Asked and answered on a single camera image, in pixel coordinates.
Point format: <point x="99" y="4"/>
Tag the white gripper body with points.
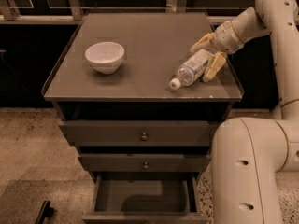
<point x="230" y="38"/>

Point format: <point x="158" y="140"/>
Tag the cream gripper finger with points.
<point x="216" y="62"/>
<point x="204" y="43"/>

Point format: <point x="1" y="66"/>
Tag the clear blue-label plastic bottle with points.
<point x="191" y="70"/>

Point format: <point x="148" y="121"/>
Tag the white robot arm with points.
<point x="247" y="152"/>

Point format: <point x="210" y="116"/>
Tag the grey top drawer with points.
<point x="95" y="133"/>

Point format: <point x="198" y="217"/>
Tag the grey drawer cabinet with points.
<point x="155" y="45"/>

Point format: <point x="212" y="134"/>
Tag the grey middle drawer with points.
<point x="143" y="162"/>

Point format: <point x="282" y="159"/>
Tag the grey open bottom drawer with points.
<point x="145" y="198"/>

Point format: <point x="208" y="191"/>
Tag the white ceramic bowl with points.
<point x="105" y="57"/>

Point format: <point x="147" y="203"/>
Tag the black bar object on floor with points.
<point x="46" y="211"/>

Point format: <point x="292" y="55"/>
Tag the metal railing frame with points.
<point x="73" y="11"/>

